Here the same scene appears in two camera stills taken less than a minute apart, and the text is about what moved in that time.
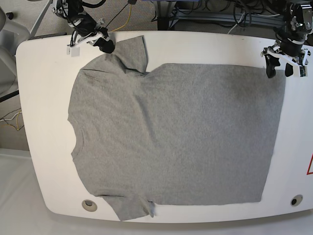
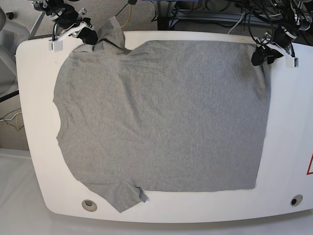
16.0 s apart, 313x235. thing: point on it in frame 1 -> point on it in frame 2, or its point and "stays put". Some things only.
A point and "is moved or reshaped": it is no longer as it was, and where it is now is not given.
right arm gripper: [100, 32] -> [71, 23]
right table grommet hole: [296, 200] stays put
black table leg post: [164, 9] stays put
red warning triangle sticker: [310, 170] stays put
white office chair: [11, 35] stays put
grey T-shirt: [178, 133] is moved or reshaped
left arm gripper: [298, 61] -> [282, 38]
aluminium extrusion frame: [277, 20] stays put
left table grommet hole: [89, 205] stays put
